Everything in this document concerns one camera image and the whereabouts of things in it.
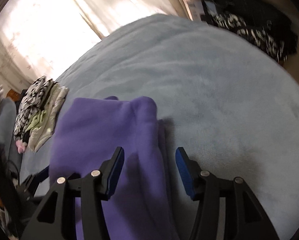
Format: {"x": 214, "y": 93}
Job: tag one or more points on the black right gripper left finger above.
{"x": 55, "y": 216}

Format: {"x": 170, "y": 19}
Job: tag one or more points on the white curtain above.
{"x": 44, "y": 37}

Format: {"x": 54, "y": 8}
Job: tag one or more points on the cream padded jacket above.
{"x": 42, "y": 125}

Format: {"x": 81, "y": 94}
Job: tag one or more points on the pink white plush toy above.
{"x": 21, "y": 146}

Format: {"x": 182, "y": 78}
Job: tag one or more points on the grey-blue fleece blanket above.
{"x": 232, "y": 108}

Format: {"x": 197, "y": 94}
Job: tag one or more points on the black white patterned hanging garment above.
{"x": 277, "y": 43}

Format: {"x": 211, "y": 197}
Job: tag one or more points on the grey pillow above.
{"x": 8, "y": 115}

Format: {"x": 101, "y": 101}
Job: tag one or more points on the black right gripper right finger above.
{"x": 221, "y": 201}

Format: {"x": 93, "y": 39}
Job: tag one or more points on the purple fleece hoodie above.
{"x": 89, "y": 132}

